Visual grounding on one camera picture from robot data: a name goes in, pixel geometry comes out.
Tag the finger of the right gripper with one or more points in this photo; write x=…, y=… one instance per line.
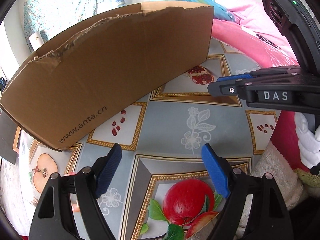
x=227, y=88
x=235, y=77

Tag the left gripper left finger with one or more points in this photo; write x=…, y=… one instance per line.
x=53, y=217

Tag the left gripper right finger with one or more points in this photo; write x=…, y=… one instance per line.
x=268, y=217

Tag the white gloved right hand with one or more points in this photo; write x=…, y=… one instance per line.
x=308, y=141

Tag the white fluffy towel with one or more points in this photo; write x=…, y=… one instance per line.
x=291, y=187

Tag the pink blanket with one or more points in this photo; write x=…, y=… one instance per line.
x=245, y=25

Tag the green towel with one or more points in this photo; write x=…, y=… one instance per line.
x=307, y=178

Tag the small wooden stool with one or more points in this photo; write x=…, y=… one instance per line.
x=16, y=142

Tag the grey cabinet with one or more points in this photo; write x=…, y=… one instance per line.
x=7, y=136

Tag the fruit print tablecloth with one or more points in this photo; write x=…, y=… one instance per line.
x=161, y=136

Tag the brown cardboard box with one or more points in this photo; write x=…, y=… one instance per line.
x=91, y=71

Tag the floral curtain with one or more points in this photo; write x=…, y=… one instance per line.
x=51, y=17

